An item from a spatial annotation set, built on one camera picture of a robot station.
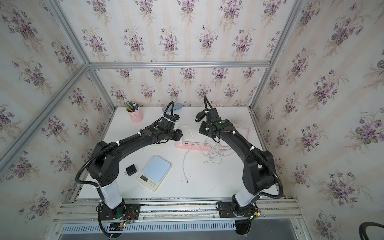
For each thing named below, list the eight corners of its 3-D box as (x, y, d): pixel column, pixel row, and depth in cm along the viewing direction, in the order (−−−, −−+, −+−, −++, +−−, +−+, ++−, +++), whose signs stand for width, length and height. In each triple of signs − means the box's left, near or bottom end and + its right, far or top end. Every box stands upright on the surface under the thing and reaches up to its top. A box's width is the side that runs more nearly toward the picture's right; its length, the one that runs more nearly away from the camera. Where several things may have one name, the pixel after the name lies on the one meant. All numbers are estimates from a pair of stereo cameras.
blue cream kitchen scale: (136, 179, 85) (135, 177, 83) (155, 155, 94) (155, 153, 93) (155, 192, 80) (154, 191, 79) (173, 165, 90) (173, 164, 88)
